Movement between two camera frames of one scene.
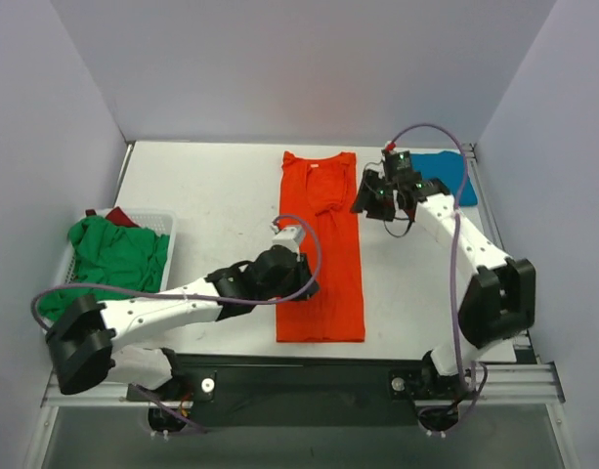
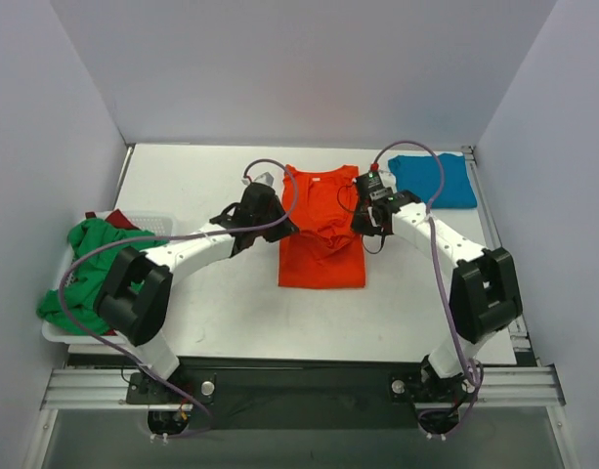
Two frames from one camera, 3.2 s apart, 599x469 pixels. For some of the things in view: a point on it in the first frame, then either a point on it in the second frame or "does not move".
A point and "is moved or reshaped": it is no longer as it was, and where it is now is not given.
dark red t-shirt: (117, 217) does not move
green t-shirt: (110, 255) does not move
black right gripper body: (377, 196) to (363, 221)
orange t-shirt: (323, 192) is moved or reshaped
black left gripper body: (307, 278) to (273, 227)
